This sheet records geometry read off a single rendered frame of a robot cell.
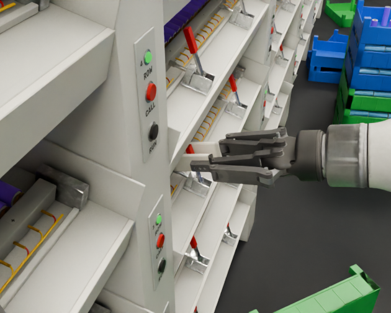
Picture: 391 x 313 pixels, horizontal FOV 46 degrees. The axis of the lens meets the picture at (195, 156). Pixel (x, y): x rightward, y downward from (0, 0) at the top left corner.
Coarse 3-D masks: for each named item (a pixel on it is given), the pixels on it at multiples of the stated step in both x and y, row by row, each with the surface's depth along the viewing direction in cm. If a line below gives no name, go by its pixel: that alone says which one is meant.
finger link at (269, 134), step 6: (240, 132) 75; (246, 132) 75; (252, 132) 74; (258, 132) 74; (264, 132) 74; (270, 132) 73; (282, 132) 73; (228, 138) 75; (240, 138) 75; (246, 138) 74; (252, 138) 74; (258, 138) 74; (270, 138) 73
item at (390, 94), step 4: (348, 84) 165; (348, 88) 164; (356, 92) 157; (360, 92) 157; (364, 92) 157; (368, 92) 156; (372, 92) 156; (376, 92) 156; (380, 92) 156; (384, 92) 156; (388, 92) 156; (376, 96) 158; (380, 96) 157; (384, 96) 156; (388, 96) 156
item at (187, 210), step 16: (240, 64) 109; (256, 64) 108; (256, 80) 110; (224, 96) 102; (240, 96) 104; (256, 96) 106; (224, 112) 98; (208, 128) 92; (224, 128) 93; (240, 128) 95; (176, 176) 79; (208, 176) 81; (208, 192) 78; (176, 208) 74; (192, 208) 75; (176, 224) 71; (192, 224) 72; (176, 240) 69; (176, 256) 62
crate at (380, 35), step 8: (360, 0) 156; (360, 8) 158; (368, 8) 158; (376, 8) 158; (384, 8) 158; (360, 16) 150; (368, 16) 160; (376, 16) 160; (360, 24) 148; (368, 24) 143; (360, 32) 147; (368, 32) 144; (376, 32) 144; (384, 32) 143; (360, 40) 146; (368, 40) 145; (376, 40) 145; (384, 40) 145
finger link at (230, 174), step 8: (216, 168) 68; (224, 168) 67; (232, 168) 67; (240, 168) 67; (248, 168) 66; (256, 168) 66; (264, 168) 65; (224, 176) 68; (232, 176) 67; (240, 176) 67; (248, 176) 66; (256, 176) 66; (264, 176) 64; (272, 176) 64; (256, 184) 66; (264, 184) 65; (272, 184) 65
